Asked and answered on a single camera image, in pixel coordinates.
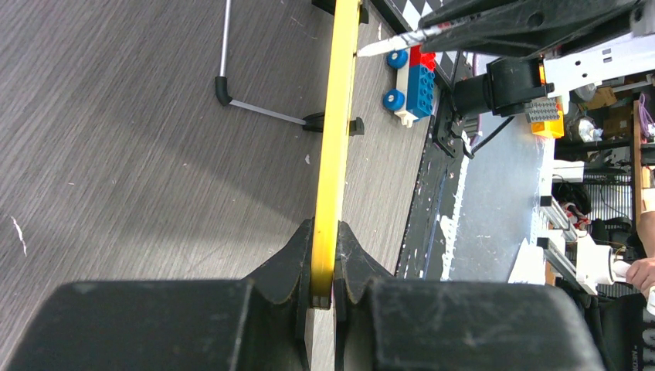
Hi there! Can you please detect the blue red toy car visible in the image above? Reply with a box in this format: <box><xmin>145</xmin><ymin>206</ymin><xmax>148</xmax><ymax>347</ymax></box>
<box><xmin>382</xmin><ymin>46</ymin><xmax>437</xmax><ymax>128</ymax></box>

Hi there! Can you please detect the black white checkerboard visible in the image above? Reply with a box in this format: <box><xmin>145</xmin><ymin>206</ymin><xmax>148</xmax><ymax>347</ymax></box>
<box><xmin>370</xmin><ymin>0</ymin><xmax>461</xmax><ymax>86</ymax></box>

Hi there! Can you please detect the brown whiteboard marker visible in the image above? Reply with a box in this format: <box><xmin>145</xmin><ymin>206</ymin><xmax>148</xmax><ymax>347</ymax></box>
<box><xmin>353</xmin><ymin>22</ymin><xmax>462</xmax><ymax>57</ymax></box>

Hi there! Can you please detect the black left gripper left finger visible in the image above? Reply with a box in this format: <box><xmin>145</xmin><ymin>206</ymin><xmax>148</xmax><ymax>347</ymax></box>
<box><xmin>8</xmin><ymin>220</ymin><xmax>314</xmax><ymax>370</ymax></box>

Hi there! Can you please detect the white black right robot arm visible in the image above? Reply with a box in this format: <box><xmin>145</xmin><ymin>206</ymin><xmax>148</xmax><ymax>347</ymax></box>
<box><xmin>419</xmin><ymin>1</ymin><xmax>654</xmax><ymax>158</ymax></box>

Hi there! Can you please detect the yellow grey brick block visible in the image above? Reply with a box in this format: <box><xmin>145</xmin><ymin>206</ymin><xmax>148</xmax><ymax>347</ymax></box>
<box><xmin>525</xmin><ymin>98</ymin><xmax>565</xmax><ymax>139</ymax></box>

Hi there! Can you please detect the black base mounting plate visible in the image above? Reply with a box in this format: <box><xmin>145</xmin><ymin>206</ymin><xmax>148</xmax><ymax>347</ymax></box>
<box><xmin>395</xmin><ymin>90</ymin><xmax>470</xmax><ymax>281</ymax></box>

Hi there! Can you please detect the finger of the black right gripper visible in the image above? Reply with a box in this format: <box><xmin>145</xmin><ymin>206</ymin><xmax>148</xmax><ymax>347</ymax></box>
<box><xmin>419</xmin><ymin>0</ymin><xmax>645</xmax><ymax>58</ymax></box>

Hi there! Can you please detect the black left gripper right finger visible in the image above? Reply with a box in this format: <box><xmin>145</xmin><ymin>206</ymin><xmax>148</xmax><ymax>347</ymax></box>
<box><xmin>334</xmin><ymin>223</ymin><xmax>604</xmax><ymax>370</ymax></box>

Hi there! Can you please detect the person forearm in background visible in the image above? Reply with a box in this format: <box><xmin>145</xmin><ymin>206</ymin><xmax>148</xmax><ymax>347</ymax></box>
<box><xmin>626</xmin><ymin>211</ymin><xmax>654</xmax><ymax>298</ymax></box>

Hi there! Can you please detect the metal whiteboard stand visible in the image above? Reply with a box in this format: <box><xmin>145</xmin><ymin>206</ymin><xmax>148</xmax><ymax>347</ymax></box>
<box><xmin>215</xmin><ymin>0</ymin><xmax>369</xmax><ymax>138</ymax></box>

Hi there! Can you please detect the yellow framed whiteboard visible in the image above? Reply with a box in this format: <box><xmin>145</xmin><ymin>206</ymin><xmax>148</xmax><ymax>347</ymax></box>
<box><xmin>310</xmin><ymin>0</ymin><xmax>361</xmax><ymax>309</ymax></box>

